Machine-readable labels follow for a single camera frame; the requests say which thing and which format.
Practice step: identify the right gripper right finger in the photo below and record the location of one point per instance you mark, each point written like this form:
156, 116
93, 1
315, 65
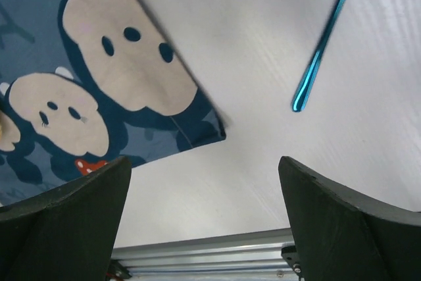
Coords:
342, 234

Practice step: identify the blue spoon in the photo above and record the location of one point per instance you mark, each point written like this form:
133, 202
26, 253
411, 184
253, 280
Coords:
303, 90

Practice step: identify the aluminium front rail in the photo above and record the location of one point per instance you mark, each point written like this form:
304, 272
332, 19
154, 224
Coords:
250, 256

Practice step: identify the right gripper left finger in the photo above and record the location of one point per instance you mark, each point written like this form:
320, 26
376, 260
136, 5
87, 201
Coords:
66, 233

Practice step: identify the blue cartoon placemat cloth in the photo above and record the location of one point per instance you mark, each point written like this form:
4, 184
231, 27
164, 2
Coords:
84, 82

